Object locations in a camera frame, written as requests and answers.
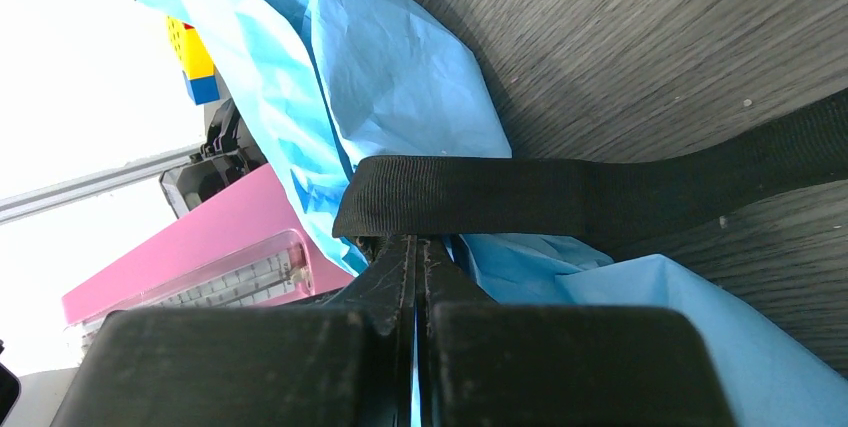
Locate yellow toy block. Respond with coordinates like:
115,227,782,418
166,16,215,80

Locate black ribbon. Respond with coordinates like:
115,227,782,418
332,91,847,243

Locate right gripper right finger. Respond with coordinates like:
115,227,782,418
418,239,736,426

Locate pink metronome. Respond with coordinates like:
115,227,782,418
62,166,352,354

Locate blue flower bouquet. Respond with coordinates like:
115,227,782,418
139,0,847,426

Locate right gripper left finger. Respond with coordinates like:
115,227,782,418
53,236,417,426

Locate aluminium frame rail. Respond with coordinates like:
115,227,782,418
1,144,200,224

